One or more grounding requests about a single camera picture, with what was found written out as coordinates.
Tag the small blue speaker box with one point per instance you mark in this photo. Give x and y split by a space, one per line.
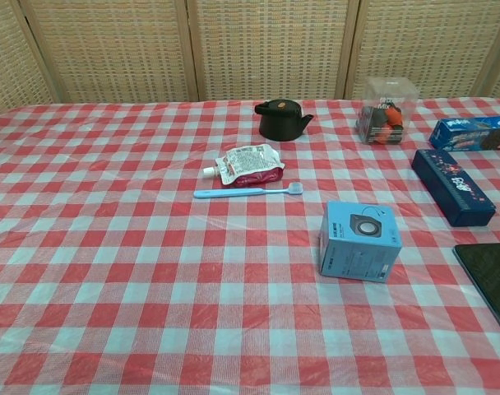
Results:
357 255

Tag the clear plastic snack box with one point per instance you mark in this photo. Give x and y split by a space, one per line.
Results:
383 119

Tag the long dark blue box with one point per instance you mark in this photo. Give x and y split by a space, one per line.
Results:
451 185

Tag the blue cookie package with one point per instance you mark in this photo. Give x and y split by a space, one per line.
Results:
472 136

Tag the light blue toothbrush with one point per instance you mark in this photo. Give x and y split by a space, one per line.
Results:
233 192

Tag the red white spout pouch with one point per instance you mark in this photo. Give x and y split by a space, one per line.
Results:
250 162

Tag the black teapot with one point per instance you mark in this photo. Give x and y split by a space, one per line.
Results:
281 127

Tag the red white checkered tablecloth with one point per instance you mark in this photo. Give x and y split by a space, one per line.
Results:
151 288

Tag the black smartphone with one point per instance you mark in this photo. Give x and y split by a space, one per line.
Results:
492 275

